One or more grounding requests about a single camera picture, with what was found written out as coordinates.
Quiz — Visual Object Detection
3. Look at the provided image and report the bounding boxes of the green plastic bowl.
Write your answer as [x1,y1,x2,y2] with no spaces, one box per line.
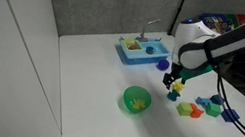
[120,83,154,117]

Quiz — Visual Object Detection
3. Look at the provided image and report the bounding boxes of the orange toy food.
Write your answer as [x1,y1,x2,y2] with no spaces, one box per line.
[128,43,139,52]

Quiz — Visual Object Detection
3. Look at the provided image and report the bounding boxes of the blue cube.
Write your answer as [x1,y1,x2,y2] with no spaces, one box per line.
[220,107,242,126]

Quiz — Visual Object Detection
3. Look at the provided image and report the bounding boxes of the dark teal cube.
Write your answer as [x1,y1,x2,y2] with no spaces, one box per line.
[209,92,226,108]

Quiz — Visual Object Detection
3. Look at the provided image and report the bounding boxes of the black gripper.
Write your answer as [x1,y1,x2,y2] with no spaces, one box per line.
[161,61,186,92]

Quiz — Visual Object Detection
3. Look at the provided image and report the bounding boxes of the yellow toy piece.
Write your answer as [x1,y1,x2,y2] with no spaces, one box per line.
[131,97,148,112]

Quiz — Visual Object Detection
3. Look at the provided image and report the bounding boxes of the purple ball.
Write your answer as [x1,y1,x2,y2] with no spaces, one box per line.
[156,58,172,73]

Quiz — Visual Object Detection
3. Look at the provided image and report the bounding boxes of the grey toy faucet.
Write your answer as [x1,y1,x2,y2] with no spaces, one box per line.
[136,15,162,46]

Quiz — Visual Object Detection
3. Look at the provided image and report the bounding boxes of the lime green cube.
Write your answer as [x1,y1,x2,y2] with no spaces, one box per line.
[175,100,196,118]

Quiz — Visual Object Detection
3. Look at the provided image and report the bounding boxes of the blue storage bin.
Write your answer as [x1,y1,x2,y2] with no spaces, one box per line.
[197,10,232,35]

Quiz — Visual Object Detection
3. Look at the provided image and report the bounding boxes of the dark green toy block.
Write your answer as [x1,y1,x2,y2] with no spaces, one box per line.
[166,88,182,103]

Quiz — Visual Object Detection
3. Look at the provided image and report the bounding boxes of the blue toy sink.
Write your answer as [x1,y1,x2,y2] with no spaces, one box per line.
[114,33,175,73]

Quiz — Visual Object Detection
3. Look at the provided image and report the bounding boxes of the yellow-green sink basket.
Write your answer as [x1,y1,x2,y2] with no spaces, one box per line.
[122,36,145,54]

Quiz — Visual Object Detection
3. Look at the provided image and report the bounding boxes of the light blue toy shape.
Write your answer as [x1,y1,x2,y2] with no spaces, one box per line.
[194,95,213,109]

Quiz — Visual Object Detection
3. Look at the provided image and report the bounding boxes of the yellow star toy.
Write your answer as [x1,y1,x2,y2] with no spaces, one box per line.
[172,81,186,94]

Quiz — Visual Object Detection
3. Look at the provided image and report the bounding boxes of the orange toy shape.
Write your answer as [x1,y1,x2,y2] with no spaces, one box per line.
[187,103,206,120]

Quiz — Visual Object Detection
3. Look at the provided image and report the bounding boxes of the green storage bin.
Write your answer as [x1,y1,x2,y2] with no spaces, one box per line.
[223,13,245,32]

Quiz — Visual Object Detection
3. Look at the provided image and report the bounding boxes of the black vertical pole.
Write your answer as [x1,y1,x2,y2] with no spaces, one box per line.
[167,0,187,38]

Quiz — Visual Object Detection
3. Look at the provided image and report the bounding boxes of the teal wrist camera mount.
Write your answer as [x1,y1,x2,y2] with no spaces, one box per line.
[177,59,214,89]

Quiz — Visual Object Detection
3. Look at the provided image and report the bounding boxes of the wooden toy storage shelf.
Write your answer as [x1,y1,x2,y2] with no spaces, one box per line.
[196,6,245,38]

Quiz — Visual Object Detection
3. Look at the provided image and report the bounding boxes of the small blue cup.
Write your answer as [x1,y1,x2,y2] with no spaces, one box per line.
[144,45,157,56]

